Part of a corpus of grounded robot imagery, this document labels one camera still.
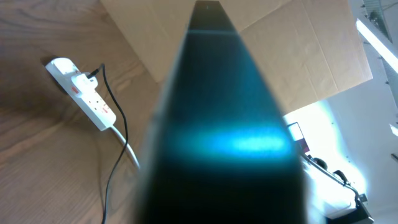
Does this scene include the brown cardboard sheet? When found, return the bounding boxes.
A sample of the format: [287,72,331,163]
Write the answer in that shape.
[103,0,373,113]

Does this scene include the gold Galaxy smartphone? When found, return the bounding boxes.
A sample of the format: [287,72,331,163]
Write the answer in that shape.
[134,1,307,223]

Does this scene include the white USB charger plug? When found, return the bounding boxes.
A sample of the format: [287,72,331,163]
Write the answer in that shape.
[71,73,98,98]

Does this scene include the white power strip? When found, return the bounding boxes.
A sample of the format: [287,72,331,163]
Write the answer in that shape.
[45,57,116,131]

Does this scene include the white power strip cord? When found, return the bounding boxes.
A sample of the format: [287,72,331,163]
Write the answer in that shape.
[110,124,141,170]

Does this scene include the black USB charger cable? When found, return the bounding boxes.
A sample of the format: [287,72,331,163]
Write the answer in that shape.
[86,63,130,224]

